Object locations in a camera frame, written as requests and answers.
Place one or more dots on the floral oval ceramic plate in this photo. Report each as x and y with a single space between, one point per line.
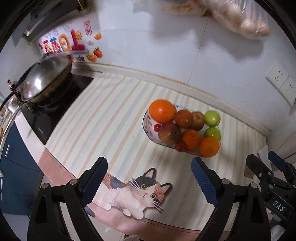
148 126

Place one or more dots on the blue kitchen cabinet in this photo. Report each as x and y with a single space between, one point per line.
21 176

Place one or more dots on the range hood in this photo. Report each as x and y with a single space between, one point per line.
45 16

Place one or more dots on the white wall socket panel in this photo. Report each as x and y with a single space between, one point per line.
282 82

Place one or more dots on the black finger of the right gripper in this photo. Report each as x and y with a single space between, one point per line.
258 167

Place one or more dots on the dark red-orange tangerine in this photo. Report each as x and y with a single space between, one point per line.
184 118

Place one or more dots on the black induction cooktop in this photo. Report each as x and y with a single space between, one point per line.
44 116

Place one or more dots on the small orange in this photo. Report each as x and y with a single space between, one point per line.
209 147

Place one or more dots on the steel wok with lid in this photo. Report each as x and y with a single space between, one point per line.
45 80

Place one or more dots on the green apple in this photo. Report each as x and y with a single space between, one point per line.
212 118
213 132

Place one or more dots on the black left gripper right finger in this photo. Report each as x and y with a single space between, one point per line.
251 220

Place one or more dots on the red-brown apple on plate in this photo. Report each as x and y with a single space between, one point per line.
198 120

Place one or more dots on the colourful wall sticker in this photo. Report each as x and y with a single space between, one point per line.
80 38

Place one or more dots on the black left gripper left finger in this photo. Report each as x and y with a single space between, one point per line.
47 222

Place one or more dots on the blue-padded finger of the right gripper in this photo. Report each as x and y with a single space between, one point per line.
279 162

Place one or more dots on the red-brown apple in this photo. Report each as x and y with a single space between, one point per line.
198 120
169 133

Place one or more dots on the large orange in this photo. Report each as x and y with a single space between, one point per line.
162 111

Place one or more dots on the plastic bag of eggs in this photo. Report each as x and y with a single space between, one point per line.
245 18

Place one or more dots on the red cherry tomato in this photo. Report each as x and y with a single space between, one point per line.
157 127

